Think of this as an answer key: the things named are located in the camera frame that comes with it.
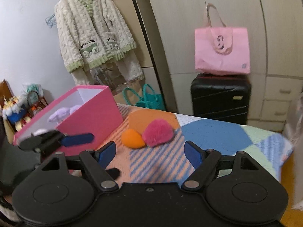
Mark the cream fluffy cardigan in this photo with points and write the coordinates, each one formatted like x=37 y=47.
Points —
x=91 y=33

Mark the colourful patchwork table cover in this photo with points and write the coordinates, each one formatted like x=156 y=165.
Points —
x=168 y=163

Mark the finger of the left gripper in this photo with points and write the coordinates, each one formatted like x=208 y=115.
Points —
x=81 y=139

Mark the magenta fluffy pom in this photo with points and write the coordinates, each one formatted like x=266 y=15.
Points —
x=158 y=132

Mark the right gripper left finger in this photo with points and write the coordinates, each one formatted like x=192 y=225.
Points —
x=95 y=163

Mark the red woven basket bag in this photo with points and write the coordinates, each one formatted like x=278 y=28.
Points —
x=35 y=103

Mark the beige wardrobe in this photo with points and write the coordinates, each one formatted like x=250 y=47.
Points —
x=260 y=39

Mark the black suitcase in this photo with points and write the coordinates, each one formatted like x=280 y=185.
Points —
x=223 y=98

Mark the orange egg sponge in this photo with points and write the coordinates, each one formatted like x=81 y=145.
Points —
x=132 y=139

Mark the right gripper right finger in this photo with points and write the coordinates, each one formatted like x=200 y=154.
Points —
x=204 y=163

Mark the pink cardboard box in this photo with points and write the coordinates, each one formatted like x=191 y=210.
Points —
x=98 y=114

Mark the pink tote bag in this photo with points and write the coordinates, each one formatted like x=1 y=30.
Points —
x=222 y=50

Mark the teal woven bag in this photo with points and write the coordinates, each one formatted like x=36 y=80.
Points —
x=149 y=98

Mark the cream fluffy pants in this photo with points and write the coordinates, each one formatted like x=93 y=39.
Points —
x=111 y=74

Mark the lilac plush toy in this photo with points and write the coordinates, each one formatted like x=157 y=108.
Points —
x=62 y=113

